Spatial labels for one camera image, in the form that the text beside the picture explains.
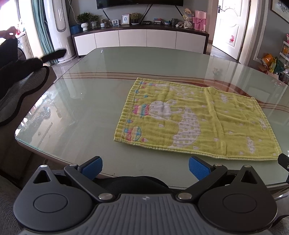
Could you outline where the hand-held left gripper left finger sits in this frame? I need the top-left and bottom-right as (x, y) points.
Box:
(28, 156), (117, 202)

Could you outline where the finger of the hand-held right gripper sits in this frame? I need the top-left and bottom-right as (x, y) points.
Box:
(278, 153), (289, 169)

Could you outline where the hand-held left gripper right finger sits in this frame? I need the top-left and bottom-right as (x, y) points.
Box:
(175, 156), (263, 202)

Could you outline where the yellow printed towel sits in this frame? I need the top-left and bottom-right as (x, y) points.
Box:
(113, 77), (281, 161)

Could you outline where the cardboard box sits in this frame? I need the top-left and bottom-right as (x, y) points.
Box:
(259, 65), (281, 80)

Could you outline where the green plastic bag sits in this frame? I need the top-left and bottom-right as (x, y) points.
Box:
(270, 57), (285, 74)

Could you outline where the orange plastic bag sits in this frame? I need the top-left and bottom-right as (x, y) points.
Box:
(261, 54), (275, 69)

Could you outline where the white storage shelf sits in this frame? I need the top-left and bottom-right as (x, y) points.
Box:
(279, 34), (289, 87)

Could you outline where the grey cushioned chair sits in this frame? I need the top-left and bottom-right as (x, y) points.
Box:
(0, 65), (50, 127)

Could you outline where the white television cabinet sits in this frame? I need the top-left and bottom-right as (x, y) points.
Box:
(72, 23), (210, 58)

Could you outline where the white standing air conditioner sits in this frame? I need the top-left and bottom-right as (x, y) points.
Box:
(44, 0), (77, 65)

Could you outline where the washing machine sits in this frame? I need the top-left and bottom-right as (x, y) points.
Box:
(16, 31), (35, 60)

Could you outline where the small potted plant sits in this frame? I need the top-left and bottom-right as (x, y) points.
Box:
(90, 15), (100, 29)

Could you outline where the pink gift box with bow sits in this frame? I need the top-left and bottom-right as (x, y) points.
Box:
(193, 10), (207, 31)

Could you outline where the white door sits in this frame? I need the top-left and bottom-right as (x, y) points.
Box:
(212, 0), (251, 62)

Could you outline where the potted plant in white vase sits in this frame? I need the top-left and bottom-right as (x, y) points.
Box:
(77, 12), (92, 31)

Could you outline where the teal curtain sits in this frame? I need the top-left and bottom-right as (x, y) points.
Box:
(30, 0), (55, 61)

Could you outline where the wrapped doll bouquet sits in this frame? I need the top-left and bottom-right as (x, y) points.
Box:
(182, 8), (195, 29)

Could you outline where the dried flower arrangement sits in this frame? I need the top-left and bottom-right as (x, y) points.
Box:
(130, 12), (142, 25)

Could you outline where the black television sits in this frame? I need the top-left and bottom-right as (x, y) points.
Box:
(96, 0), (179, 10)

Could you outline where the framed wall picture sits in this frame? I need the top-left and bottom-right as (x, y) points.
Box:
(270, 0), (289, 18)

